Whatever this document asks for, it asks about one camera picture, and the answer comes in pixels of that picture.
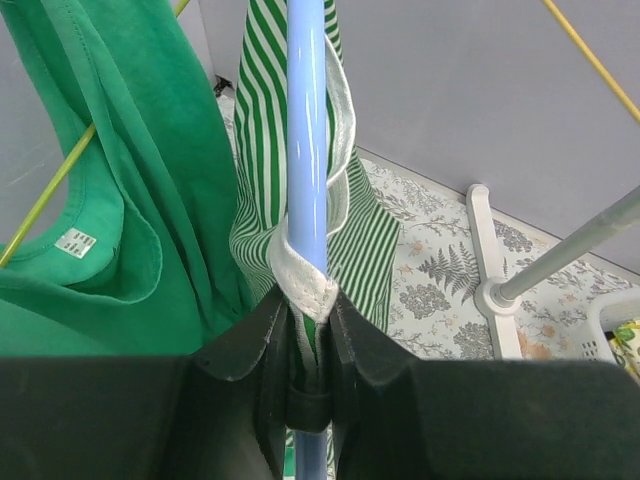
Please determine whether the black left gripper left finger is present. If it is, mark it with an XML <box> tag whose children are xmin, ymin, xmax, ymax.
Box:
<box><xmin>1</xmin><ymin>289</ymin><xmax>288</xmax><ymax>479</ymax></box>

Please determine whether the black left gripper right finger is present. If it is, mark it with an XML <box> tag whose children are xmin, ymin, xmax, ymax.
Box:
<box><xmin>330</xmin><ymin>296</ymin><xmax>639</xmax><ymax>479</ymax></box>

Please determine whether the green white striped tank top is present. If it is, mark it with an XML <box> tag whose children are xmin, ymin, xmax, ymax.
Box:
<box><xmin>230</xmin><ymin>1</ymin><xmax>399</xmax><ymax>388</ymax></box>

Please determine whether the blue plastic hanger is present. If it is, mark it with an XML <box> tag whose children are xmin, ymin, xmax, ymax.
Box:
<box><xmin>286</xmin><ymin>1</ymin><xmax>327</xmax><ymax>479</ymax></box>

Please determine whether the lime green hanger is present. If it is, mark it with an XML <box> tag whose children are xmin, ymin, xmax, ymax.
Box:
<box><xmin>0</xmin><ymin>0</ymin><xmax>194</xmax><ymax>269</ymax></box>

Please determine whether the yellow plastic hanger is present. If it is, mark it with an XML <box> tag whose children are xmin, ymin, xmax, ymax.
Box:
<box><xmin>542</xmin><ymin>0</ymin><xmax>640</xmax><ymax>123</ymax></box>

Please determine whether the white clothes rack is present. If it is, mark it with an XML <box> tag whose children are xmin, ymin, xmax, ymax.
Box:
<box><xmin>466</xmin><ymin>184</ymin><xmax>639</xmax><ymax>360</ymax></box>

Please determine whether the white storage basket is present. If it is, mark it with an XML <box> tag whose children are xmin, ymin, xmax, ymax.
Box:
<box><xmin>574</xmin><ymin>288</ymin><xmax>639</xmax><ymax>364</ymax></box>

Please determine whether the lemon print folded cloth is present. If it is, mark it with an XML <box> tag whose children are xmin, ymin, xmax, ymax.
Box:
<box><xmin>608</xmin><ymin>319</ymin><xmax>639</xmax><ymax>382</ymax></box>

